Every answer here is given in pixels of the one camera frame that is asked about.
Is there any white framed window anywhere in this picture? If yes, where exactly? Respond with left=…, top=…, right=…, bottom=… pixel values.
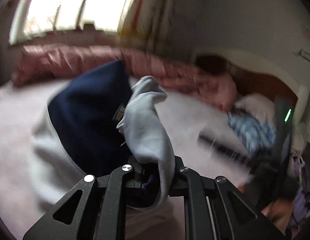
left=9, top=0, right=133, bottom=45

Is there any pink bed sheet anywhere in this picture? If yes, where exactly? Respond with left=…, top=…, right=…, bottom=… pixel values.
left=0, top=80, right=248, bottom=239

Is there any white and navy sweatshirt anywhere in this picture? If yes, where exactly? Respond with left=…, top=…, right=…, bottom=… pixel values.
left=30, top=60, right=175, bottom=211

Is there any white wooden headboard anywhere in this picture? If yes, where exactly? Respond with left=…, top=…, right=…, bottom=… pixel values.
left=191, top=47, right=309, bottom=126

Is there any blue patterned cloth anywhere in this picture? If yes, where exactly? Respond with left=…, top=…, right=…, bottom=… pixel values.
left=228, top=113, right=276, bottom=156

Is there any pink crumpled quilt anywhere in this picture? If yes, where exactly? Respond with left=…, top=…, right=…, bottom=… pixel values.
left=11, top=44, right=237, bottom=112

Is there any patterned yellow curtain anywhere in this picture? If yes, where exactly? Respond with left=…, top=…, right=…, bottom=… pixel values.
left=118, top=0, right=200, bottom=55

